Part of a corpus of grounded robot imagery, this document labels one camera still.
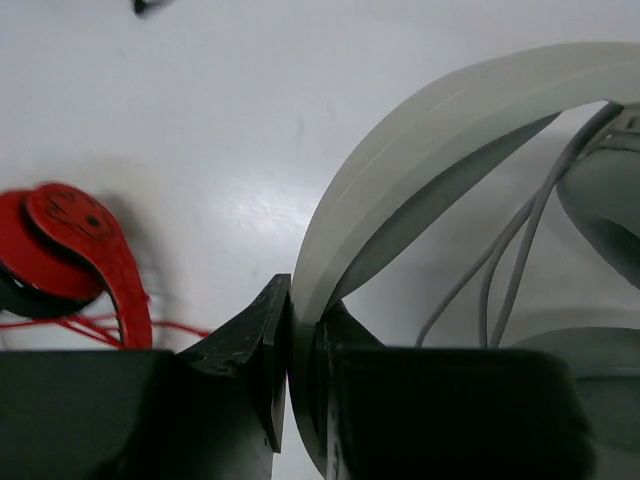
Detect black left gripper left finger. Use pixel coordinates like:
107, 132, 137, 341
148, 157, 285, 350
1, 274, 291, 479

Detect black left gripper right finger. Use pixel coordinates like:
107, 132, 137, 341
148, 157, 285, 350
314, 305, 596, 479

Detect grey headphone cable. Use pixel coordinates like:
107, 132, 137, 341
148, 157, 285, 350
414, 102, 626, 349

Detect white over-ear headphones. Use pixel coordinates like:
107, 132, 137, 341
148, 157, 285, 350
289, 42, 639, 472

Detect red black headphones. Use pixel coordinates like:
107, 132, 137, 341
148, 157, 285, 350
1, 183, 207, 350

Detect black on-ear headphones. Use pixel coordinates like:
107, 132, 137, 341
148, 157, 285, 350
131, 0, 173, 18

